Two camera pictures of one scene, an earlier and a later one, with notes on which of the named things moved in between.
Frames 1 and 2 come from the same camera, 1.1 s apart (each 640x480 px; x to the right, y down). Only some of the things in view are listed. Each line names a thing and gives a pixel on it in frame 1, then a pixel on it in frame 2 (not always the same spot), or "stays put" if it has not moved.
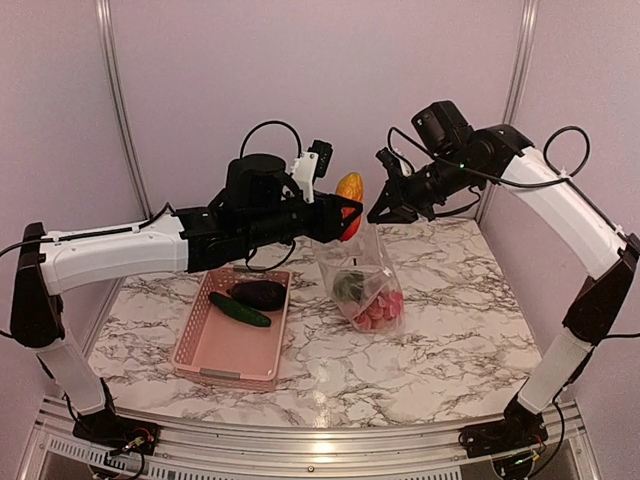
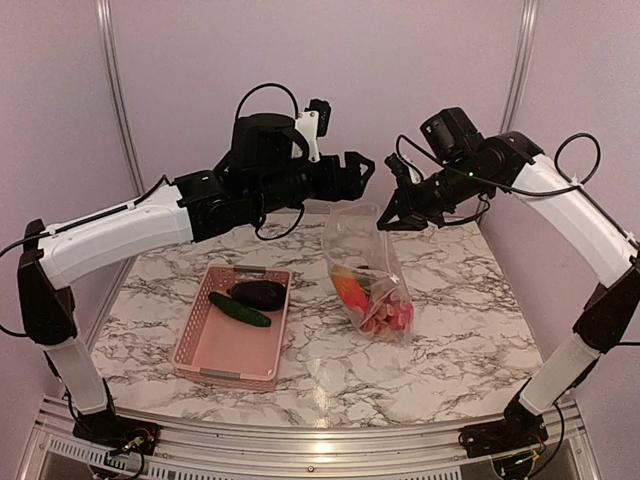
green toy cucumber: [240, 310] stays put
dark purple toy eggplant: [263, 294] stays put
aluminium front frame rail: [212, 450] stays put
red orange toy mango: [351, 186] → [349, 288]
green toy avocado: [349, 284] → [365, 282]
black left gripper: [329, 226] → [354, 185]
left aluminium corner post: [105, 14] stays put
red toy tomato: [394, 301] → [398, 315]
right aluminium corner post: [524, 48] stays put
